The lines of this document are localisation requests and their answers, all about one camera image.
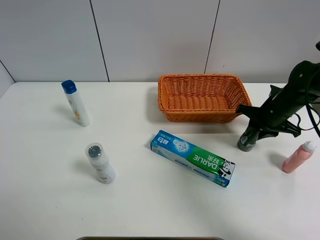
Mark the dark green tube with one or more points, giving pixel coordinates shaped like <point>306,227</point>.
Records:
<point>248,139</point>

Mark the white bottle blue cap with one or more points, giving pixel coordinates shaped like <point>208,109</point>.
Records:
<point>76,103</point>

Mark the white bottle clear brush cap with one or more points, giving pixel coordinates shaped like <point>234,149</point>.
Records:
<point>100,162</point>

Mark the Darlie toothpaste box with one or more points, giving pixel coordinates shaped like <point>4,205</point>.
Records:
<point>196,159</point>

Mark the orange woven basket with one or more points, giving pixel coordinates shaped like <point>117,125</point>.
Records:
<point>201,98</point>

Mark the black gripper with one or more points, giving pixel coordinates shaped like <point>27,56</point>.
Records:
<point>274,113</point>

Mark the pink bottle white cap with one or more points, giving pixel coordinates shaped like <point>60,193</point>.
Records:
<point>303,153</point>

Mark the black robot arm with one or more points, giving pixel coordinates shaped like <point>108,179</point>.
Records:
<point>306,73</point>

